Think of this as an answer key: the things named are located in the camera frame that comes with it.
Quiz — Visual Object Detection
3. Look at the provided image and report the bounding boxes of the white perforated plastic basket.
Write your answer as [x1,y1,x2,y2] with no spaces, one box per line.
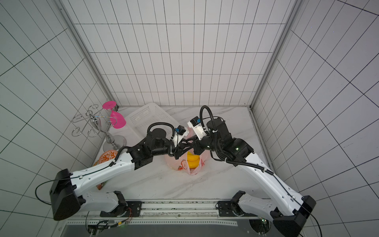
[125,103,180,139]

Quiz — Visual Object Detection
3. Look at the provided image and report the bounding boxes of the aluminium mounting rail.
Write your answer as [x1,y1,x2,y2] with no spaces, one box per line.
[61,197,277,230]

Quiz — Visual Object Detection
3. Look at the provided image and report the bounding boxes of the chrome hook stand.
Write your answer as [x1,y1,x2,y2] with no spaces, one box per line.
[71,104,127,152]

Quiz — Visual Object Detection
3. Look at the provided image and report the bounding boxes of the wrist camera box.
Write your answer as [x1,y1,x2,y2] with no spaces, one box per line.
[173,125,189,147]
[188,116,207,140]

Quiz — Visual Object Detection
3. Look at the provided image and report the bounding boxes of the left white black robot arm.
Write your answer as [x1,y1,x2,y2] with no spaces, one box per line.
[49,128,189,221]

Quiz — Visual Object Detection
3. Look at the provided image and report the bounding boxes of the orange patterned round container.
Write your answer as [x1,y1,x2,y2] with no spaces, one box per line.
[98,150,117,164]

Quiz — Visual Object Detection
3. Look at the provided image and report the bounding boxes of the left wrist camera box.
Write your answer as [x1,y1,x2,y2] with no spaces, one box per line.
[173,125,189,147]

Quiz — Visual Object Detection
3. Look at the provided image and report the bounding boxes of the yellow banana bunch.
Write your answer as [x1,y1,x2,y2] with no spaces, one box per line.
[187,152,200,169]

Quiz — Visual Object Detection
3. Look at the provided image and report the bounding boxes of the pink plastic bag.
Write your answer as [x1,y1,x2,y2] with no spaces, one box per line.
[165,130,210,176]

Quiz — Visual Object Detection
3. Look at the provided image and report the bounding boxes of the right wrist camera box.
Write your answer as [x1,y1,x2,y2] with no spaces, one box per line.
[188,116,207,140]

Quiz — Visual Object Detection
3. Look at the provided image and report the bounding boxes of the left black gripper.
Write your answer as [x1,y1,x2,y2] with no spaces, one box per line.
[153,139,194,160]

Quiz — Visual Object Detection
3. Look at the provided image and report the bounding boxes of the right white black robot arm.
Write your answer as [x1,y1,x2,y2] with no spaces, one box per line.
[188,117,316,237]

